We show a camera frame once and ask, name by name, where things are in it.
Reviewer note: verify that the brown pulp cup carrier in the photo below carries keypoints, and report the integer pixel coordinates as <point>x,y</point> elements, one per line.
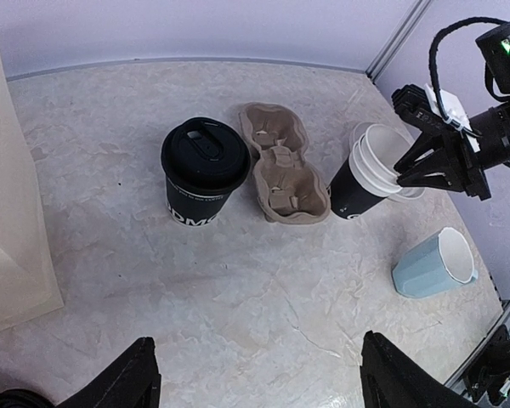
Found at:
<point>289,189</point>

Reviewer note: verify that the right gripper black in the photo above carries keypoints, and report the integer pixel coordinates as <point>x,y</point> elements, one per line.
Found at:
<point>457,170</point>

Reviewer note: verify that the aluminium front rail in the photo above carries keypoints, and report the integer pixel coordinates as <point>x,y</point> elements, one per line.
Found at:
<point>457,380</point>

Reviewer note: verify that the light blue ceramic mug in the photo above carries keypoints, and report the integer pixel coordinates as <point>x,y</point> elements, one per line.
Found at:
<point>441,262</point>

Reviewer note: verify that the stack of paper cups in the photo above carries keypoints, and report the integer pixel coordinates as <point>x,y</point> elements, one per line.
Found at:
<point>367,177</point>

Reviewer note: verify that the beige paper bag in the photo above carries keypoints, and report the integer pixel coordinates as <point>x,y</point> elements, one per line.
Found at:
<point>28,285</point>

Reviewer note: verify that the black paper coffee cup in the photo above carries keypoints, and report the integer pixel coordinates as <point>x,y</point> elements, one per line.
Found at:
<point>194,209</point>

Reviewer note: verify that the black plastic cup lid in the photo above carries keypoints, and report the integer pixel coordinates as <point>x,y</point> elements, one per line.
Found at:
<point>205,157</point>

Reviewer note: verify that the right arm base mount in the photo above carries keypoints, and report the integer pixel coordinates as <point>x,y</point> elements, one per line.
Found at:
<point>490,371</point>

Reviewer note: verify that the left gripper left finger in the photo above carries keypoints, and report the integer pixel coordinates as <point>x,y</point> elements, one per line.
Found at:
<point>131,380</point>

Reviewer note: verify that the right aluminium corner post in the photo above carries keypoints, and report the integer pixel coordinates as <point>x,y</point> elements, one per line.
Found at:
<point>397,39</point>

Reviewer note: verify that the stack of black lids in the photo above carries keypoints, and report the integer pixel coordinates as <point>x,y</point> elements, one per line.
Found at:
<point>23,398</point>

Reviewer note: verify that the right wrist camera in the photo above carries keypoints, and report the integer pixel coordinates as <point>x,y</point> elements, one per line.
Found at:
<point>429,111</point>

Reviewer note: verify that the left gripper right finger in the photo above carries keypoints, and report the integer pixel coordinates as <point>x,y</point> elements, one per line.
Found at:
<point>389,378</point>

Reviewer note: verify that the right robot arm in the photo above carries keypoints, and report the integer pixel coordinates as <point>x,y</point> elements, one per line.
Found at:
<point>493,125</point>

